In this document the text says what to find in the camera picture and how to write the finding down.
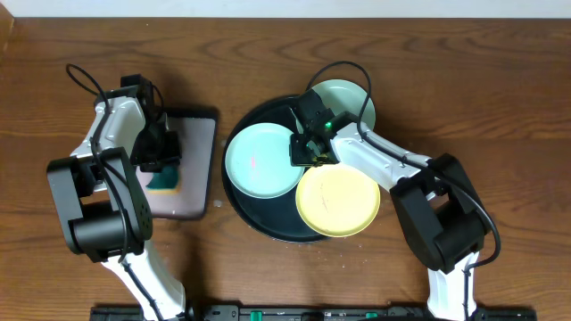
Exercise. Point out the green yellow sponge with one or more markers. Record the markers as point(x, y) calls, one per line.
point(167, 181)

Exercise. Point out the black round tray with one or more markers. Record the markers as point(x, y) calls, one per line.
point(276, 217)

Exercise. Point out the yellow plate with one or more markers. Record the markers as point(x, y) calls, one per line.
point(337, 200)

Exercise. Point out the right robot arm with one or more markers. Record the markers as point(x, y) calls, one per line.
point(443, 221)

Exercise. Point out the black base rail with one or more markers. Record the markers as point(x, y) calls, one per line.
point(235, 313)

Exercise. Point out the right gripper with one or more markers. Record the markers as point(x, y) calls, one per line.
point(296, 157)

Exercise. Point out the mint plate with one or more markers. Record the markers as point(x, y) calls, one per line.
point(258, 161)
point(339, 96)

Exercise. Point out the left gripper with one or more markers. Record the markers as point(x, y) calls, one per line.
point(175, 150)

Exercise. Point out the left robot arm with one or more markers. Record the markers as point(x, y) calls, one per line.
point(104, 213)

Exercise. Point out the black rectangular tray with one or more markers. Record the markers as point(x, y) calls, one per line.
point(196, 127)

